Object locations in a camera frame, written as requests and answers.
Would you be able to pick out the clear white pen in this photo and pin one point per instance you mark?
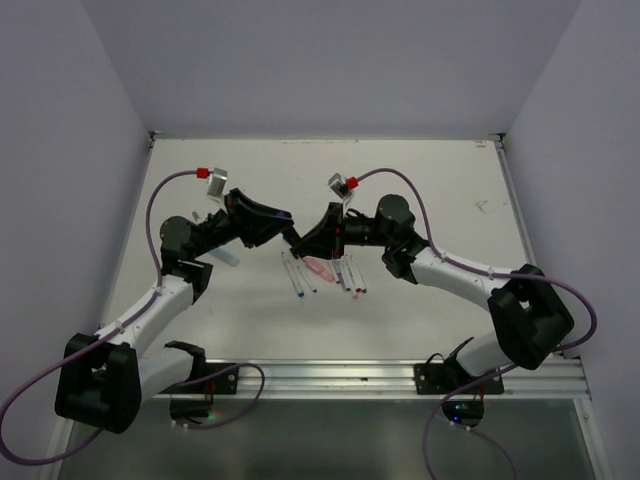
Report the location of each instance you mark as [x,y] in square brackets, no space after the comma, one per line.
[340,275]

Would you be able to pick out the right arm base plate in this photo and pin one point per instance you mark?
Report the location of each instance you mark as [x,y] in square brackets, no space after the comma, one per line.
[439,379]

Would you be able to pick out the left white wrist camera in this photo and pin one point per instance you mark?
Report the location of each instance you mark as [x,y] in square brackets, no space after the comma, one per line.
[216,183]

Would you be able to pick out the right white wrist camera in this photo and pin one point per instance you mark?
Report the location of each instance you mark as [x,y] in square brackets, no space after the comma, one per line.
[344,187]

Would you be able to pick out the pink highlighter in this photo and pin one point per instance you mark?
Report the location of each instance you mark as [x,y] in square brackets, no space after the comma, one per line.
[319,269]

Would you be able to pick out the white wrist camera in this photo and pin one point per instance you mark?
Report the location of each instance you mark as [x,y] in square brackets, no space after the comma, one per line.
[344,187]
[216,183]

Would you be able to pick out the light blue highlighter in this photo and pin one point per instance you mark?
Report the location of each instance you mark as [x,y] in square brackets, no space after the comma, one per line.
[225,256]

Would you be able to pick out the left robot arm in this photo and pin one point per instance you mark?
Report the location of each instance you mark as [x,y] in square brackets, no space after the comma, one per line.
[106,376]

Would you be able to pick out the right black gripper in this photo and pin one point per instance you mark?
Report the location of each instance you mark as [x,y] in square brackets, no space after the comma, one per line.
[325,238]

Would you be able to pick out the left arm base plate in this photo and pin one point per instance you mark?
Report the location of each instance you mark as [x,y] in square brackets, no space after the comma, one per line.
[224,381]

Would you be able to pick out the aluminium front rail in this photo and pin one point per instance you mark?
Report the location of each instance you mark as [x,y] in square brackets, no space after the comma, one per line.
[556,379]

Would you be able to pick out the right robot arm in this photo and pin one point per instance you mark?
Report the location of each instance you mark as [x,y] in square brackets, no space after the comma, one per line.
[529,319]

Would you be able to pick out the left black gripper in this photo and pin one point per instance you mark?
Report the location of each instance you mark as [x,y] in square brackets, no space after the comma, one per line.
[252,222]

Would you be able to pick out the blue capped marker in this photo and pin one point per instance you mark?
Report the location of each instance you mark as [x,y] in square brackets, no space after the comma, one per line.
[289,267]

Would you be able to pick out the purple black highlighter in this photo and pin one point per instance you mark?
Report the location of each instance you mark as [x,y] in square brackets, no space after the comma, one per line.
[291,236]

